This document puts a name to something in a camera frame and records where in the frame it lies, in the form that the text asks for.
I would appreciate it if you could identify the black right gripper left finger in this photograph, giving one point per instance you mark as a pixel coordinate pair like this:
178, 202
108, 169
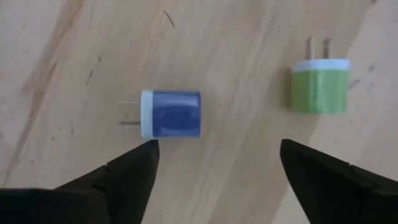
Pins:
93, 199

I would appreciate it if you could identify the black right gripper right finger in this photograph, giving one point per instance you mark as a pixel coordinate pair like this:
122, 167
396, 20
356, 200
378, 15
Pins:
342, 196

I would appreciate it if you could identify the green wall charger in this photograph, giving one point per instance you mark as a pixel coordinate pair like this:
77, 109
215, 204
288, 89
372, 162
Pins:
320, 90

